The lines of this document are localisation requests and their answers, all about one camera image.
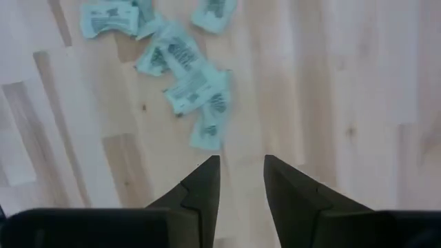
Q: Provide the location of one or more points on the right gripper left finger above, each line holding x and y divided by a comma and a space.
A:
200, 206

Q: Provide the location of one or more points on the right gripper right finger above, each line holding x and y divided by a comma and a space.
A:
293, 206

